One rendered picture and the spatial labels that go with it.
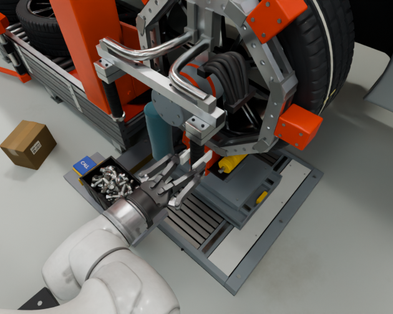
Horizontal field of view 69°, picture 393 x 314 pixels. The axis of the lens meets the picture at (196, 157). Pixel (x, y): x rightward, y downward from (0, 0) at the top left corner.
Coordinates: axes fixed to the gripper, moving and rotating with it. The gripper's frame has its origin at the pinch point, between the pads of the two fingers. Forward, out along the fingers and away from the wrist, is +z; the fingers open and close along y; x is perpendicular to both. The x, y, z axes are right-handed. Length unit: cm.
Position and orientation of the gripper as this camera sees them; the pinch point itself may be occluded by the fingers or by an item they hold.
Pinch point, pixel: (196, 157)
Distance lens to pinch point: 72.6
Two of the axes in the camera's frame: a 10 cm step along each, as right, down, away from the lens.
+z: 6.6, -5.9, 4.6
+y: 7.5, 5.2, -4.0
